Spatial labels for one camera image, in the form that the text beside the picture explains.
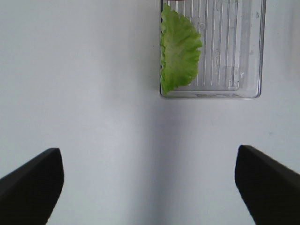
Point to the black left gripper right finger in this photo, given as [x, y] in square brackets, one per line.
[270, 190]

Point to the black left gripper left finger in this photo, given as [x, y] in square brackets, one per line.
[29, 194]

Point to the green lettuce leaf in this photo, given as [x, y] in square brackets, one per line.
[180, 45]

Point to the clear left plastic container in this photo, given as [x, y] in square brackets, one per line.
[232, 36]

